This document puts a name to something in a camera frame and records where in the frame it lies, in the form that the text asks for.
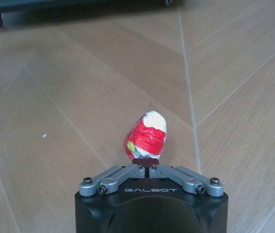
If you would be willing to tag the red white wrapper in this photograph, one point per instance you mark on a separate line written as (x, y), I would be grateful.
(145, 136)

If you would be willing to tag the small white scrap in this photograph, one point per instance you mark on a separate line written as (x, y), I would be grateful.
(44, 136)

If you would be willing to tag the dark wheeled furniture base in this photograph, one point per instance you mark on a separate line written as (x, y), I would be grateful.
(62, 6)

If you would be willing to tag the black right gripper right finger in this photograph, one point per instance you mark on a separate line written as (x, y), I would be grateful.
(185, 179)

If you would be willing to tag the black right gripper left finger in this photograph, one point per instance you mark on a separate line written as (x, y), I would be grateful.
(118, 179)

